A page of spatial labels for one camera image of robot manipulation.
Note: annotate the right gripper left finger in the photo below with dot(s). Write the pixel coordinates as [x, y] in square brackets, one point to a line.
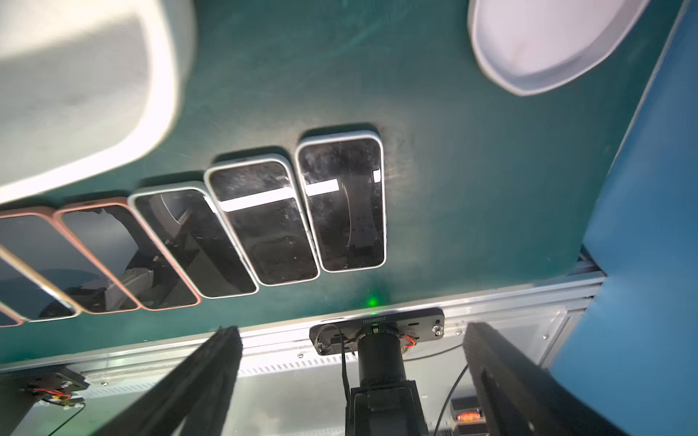
[193, 399]

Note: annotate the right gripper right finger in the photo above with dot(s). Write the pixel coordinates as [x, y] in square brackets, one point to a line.
[520, 398]

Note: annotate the black phone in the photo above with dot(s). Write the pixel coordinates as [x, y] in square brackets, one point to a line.
[185, 224]
[259, 201]
[342, 179]

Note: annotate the pink case phone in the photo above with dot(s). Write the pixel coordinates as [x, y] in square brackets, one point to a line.
[34, 237]
[108, 232]

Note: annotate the white case phone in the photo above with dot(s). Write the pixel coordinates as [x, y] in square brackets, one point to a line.
[32, 297]

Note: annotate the white plastic storage box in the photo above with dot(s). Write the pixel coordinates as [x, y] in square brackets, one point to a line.
[88, 86]

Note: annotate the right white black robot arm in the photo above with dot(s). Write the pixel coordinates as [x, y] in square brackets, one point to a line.
[385, 402]

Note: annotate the grey round disc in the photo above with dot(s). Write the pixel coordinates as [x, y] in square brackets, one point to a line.
[533, 47]

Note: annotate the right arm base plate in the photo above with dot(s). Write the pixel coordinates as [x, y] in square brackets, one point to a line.
[411, 328]

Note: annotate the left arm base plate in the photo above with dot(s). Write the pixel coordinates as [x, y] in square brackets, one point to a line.
[22, 390]

